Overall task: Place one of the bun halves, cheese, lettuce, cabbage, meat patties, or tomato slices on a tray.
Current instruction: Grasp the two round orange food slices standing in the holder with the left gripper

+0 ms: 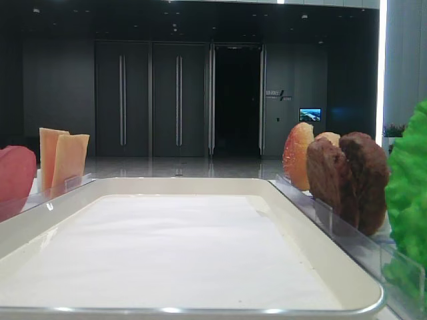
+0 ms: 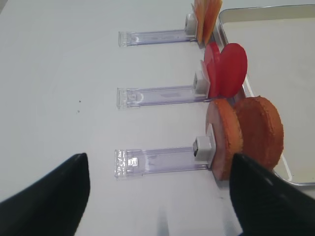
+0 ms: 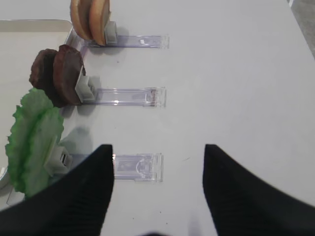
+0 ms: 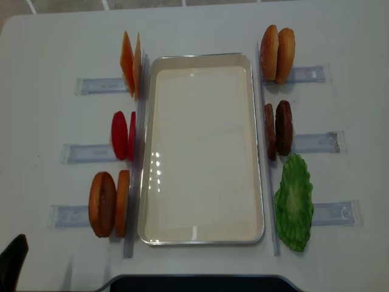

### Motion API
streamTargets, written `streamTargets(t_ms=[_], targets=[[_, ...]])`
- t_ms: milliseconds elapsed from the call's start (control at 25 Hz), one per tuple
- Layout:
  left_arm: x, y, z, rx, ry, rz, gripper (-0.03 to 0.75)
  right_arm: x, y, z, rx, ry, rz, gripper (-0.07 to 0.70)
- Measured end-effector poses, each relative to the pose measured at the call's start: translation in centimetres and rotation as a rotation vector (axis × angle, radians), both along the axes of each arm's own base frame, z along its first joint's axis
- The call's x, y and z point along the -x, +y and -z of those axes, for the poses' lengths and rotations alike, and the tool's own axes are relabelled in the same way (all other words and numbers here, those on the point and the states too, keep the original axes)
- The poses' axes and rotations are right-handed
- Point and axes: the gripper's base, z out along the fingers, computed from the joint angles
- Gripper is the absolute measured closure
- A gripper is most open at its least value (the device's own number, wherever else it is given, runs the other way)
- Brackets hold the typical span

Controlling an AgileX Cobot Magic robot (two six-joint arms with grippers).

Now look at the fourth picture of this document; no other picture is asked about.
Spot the outer orange cheese slice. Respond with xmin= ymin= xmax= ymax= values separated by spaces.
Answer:
xmin=120 ymin=31 xmax=135 ymax=97

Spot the outer red tomato slice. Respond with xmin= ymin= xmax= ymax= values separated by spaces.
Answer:
xmin=111 ymin=111 xmax=128 ymax=161

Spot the green lettuce leaf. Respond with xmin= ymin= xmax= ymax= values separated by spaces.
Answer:
xmin=274 ymin=154 xmax=314 ymax=252

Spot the dark monitor edge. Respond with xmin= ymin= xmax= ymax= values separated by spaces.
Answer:
xmin=109 ymin=275 xmax=300 ymax=291

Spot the brown meat patty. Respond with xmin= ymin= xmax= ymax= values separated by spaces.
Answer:
xmin=264 ymin=103 xmax=277 ymax=161
xmin=275 ymin=100 xmax=293 ymax=156

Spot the white rectangular metal tray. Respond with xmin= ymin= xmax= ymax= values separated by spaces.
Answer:
xmin=137 ymin=53 xmax=264 ymax=246

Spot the left outer bun top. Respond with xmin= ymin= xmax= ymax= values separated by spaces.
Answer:
xmin=88 ymin=172 xmax=117 ymax=238

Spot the inner orange cheese slice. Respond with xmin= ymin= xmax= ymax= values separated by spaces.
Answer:
xmin=133 ymin=34 xmax=142 ymax=99

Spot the orange cheese slice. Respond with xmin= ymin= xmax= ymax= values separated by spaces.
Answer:
xmin=120 ymin=31 xmax=135 ymax=97
xmin=133 ymin=34 xmax=142 ymax=99

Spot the left clear acrylic rack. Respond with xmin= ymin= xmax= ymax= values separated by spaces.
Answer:
xmin=49 ymin=52 xmax=151 ymax=259

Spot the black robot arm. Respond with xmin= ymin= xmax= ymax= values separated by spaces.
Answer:
xmin=0 ymin=234 xmax=29 ymax=291

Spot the clear acrylic rack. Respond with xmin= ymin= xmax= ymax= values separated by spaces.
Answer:
xmin=254 ymin=41 xmax=363 ymax=257
xmin=49 ymin=52 xmax=151 ymax=259

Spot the inner brown meat patty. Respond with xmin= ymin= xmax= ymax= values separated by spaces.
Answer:
xmin=264 ymin=103 xmax=277 ymax=161

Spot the outer brown meat patty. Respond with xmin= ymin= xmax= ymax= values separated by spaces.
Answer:
xmin=275 ymin=100 xmax=293 ymax=156

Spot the bun slice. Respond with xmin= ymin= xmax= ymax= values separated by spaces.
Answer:
xmin=115 ymin=170 xmax=130 ymax=238
xmin=275 ymin=28 xmax=295 ymax=84

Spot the inner red tomato slice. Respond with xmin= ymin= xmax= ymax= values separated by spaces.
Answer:
xmin=128 ymin=111 xmax=136 ymax=162

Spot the red tomato slice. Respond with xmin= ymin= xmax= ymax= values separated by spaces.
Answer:
xmin=111 ymin=111 xmax=128 ymax=161
xmin=128 ymin=111 xmax=136 ymax=162

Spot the right clear acrylic rack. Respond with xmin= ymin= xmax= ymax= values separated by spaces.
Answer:
xmin=254 ymin=41 xmax=363 ymax=257

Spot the right inner bun top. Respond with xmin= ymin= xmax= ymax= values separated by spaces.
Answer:
xmin=260 ymin=24 xmax=279 ymax=81

